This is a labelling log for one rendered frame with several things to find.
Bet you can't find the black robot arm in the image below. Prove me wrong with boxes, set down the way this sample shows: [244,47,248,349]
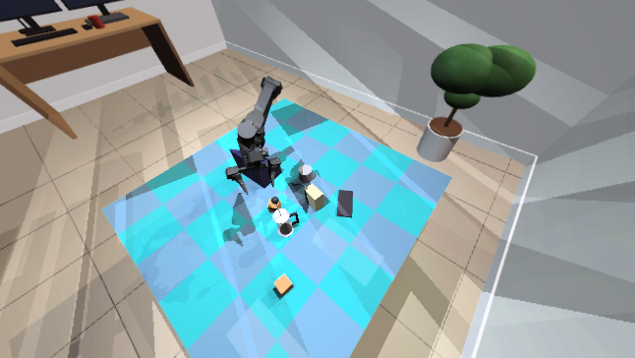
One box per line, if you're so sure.
[237,76,283,163]

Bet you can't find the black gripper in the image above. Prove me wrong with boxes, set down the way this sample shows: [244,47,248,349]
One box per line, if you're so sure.
[226,147,281,195]

